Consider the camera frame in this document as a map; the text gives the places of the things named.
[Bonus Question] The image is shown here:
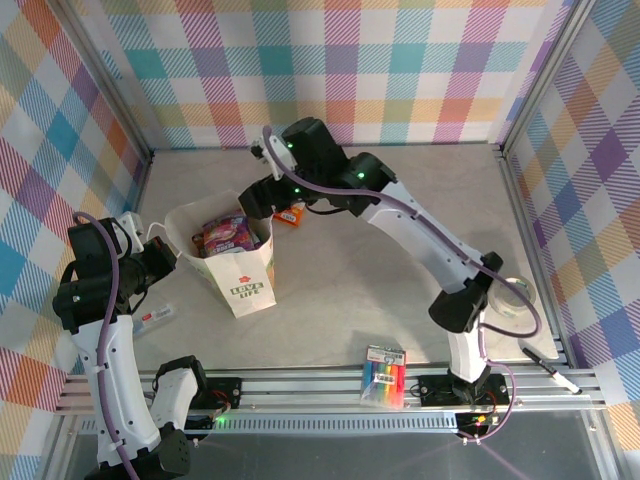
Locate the white paper bag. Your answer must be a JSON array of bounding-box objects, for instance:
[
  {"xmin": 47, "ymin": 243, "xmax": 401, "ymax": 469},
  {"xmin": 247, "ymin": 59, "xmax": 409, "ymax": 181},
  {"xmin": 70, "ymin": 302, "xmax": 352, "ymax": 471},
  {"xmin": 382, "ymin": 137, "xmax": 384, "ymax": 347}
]
[{"xmin": 147, "ymin": 188, "xmax": 277, "ymax": 320}]

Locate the clear tape roll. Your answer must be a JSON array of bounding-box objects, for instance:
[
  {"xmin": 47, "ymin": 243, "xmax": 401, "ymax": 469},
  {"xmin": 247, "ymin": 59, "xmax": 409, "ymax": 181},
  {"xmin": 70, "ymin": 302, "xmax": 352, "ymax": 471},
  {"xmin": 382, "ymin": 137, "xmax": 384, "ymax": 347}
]
[{"xmin": 490, "ymin": 275, "xmax": 537, "ymax": 319}]

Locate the grey slotted cable duct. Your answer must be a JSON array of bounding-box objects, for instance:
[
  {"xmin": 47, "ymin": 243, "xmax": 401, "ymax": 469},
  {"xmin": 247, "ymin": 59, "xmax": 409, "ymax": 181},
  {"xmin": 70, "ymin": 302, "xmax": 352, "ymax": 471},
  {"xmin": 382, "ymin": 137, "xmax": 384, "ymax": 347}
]
[{"xmin": 164, "ymin": 417, "xmax": 459, "ymax": 434}]

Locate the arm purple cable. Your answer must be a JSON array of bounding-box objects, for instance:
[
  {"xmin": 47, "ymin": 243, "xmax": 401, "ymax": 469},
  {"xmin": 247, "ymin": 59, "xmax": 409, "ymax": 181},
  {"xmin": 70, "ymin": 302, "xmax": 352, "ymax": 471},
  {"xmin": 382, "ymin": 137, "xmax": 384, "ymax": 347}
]
[
  {"xmin": 73, "ymin": 211, "xmax": 141, "ymax": 480},
  {"xmin": 262, "ymin": 124, "xmax": 544, "ymax": 444}
]

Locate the orange snack packet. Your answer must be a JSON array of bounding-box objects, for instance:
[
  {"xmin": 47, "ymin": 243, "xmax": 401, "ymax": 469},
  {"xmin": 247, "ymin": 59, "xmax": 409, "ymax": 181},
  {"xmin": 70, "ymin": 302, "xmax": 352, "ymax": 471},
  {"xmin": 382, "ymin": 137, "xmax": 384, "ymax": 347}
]
[{"xmin": 272, "ymin": 199, "xmax": 306, "ymax": 229}]

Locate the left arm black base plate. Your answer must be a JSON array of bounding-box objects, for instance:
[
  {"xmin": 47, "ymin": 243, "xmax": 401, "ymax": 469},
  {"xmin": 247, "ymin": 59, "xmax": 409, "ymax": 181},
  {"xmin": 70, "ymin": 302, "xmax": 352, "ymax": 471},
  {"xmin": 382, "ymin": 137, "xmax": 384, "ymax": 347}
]
[{"xmin": 204, "ymin": 377, "xmax": 244, "ymax": 409}]

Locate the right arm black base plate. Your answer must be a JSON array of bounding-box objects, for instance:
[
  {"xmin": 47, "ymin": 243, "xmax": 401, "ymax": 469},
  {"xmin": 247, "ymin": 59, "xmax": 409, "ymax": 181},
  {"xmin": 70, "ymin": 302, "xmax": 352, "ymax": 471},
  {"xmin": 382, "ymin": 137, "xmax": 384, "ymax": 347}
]
[{"xmin": 417, "ymin": 373, "xmax": 511, "ymax": 407}]

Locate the aluminium frame post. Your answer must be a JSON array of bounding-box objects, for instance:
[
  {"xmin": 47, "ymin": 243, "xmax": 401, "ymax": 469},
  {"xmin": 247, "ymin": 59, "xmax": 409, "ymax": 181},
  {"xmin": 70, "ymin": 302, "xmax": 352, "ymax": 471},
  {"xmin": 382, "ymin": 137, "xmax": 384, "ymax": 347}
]
[
  {"xmin": 498, "ymin": 0, "xmax": 597, "ymax": 156},
  {"xmin": 59, "ymin": 0, "xmax": 155, "ymax": 166}
]

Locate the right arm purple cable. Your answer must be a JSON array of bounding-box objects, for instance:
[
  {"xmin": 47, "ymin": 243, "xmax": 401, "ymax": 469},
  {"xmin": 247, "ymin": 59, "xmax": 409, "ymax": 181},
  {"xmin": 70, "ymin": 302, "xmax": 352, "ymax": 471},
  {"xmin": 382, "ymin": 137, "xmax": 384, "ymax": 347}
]
[{"xmin": 262, "ymin": 124, "xmax": 544, "ymax": 444}]

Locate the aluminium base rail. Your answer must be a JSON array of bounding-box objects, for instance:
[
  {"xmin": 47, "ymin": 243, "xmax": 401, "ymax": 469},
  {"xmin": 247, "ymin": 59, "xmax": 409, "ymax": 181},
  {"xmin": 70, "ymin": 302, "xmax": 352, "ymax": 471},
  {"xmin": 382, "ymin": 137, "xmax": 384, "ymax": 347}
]
[{"xmin": 59, "ymin": 367, "xmax": 609, "ymax": 441}]

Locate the aluminium side rail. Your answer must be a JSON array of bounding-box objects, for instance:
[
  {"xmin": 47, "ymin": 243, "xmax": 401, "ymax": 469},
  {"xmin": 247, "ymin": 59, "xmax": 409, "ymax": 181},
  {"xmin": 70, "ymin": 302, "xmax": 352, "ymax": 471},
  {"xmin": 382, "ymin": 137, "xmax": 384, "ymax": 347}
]
[{"xmin": 497, "ymin": 147, "xmax": 574, "ymax": 369}]

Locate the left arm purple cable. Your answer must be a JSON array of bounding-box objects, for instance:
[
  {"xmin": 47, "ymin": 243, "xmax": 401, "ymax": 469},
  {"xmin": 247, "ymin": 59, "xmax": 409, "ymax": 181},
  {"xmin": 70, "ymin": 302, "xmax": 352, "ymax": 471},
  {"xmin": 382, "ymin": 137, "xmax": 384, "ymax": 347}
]
[{"xmin": 73, "ymin": 211, "xmax": 141, "ymax": 480}]

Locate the black marker pen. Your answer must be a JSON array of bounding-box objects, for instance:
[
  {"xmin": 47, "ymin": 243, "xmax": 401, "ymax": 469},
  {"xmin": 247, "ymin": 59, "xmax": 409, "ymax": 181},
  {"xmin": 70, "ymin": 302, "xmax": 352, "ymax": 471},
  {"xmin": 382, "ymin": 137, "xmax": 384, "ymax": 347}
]
[{"xmin": 521, "ymin": 347, "xmax": 584, "ymax": 396}]

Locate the clear toothbrush pack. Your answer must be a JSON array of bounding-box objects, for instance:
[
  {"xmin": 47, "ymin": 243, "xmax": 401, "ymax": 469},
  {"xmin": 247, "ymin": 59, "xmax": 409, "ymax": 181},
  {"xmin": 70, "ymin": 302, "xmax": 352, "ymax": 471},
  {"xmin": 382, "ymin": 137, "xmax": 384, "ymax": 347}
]
[{"xmin": 130, "ymin": 302, "xmax": 177, "ymax": 337}]

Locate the purple Fox's berries candy packet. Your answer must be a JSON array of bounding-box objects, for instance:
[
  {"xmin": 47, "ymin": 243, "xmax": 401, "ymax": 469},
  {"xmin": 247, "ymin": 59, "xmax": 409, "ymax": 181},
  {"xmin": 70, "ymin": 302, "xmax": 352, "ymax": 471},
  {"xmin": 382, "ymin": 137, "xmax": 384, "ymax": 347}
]
[{"xmin": 202, "ymin": 213, "xmax": 257, "ymax": 257}]

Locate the colourful highlighter pack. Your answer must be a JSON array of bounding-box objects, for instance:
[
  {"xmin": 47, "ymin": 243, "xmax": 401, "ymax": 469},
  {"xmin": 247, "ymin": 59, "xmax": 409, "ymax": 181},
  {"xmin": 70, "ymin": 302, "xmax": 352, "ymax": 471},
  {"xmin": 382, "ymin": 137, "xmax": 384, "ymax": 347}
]
[{"xmin": 359, "ymin": 343, "xmax": 407, "ymax": 411}]

